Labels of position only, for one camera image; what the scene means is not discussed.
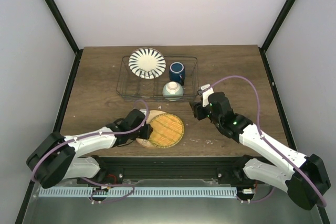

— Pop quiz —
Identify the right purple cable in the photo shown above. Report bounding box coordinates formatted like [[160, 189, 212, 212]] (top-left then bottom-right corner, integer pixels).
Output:
[[198, 75, 328, 207]]

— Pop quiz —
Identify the purple cable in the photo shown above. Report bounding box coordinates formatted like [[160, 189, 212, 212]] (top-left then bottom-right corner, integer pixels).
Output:
[[30, 99, 135, 205], [198, 75, 328, 207]]

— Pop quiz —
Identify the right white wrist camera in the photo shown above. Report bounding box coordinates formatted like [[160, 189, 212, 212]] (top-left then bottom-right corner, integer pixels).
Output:
[[197, 84, 214, 108]]

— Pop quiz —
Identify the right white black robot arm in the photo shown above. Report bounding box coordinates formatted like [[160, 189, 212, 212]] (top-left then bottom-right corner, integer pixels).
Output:
[[190, 91, 331, 210]]

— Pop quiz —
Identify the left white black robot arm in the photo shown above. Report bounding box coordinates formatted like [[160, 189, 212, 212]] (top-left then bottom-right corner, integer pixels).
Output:
[[26, 109, 153, 189]]

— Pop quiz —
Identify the mint green bowl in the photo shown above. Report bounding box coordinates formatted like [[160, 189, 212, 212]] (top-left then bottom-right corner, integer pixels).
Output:
[[162, 81, 184, 101]]

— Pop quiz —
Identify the blue striped white plate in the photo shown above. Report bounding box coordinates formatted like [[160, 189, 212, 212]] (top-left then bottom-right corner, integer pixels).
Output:
[[128, 48, 166, 79]]

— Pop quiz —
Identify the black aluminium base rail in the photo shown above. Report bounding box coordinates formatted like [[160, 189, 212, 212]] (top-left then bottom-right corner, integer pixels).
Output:
[[65, 155, 254, 185]]

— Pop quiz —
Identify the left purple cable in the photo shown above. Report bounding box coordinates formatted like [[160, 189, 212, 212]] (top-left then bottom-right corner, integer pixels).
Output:
[[30, 99, 135, 205]]

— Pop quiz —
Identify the left black frame post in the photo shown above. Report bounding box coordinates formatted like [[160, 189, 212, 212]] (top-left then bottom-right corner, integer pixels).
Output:
[[28, 0, 80, 54]]

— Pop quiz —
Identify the dark blue mug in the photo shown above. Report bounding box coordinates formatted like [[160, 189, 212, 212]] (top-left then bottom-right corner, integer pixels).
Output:
[[169, 62, 186, 86]]

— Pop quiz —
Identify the right black frame post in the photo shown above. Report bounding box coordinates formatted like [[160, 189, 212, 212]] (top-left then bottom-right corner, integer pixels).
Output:
[[261, 0, 312, 51]]

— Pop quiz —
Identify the light blue slotted cable duct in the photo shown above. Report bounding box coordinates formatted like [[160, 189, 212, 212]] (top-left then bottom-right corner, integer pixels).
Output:
[[38, 187, 237, 198]]

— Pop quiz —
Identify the black wire dish rack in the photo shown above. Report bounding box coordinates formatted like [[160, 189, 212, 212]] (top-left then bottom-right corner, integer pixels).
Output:
[[116, 55, 199, 102]]

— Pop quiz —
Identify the black frame post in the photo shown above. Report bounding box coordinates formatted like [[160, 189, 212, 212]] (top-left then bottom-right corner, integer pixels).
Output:
[[261, 0, 312, 51], [28, 0, 80, 54]]

